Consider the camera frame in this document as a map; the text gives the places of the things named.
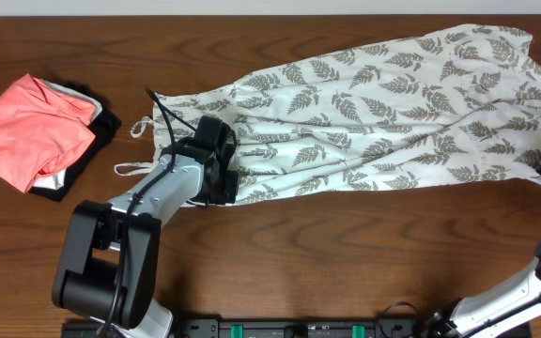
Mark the white fern print dress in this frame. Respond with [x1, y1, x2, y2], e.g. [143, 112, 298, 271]
[131, 24, 541, 205]

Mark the pink garment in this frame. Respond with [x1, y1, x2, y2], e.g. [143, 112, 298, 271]
[0, 74, 102, 192]

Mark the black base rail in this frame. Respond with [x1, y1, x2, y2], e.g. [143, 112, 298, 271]
[61, 304, 533, 338]

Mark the black garment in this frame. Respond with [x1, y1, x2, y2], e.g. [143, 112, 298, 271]
[28, 81, 122, 202]

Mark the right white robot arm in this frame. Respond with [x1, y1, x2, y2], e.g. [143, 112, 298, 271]
[413, 240, 541, 338]

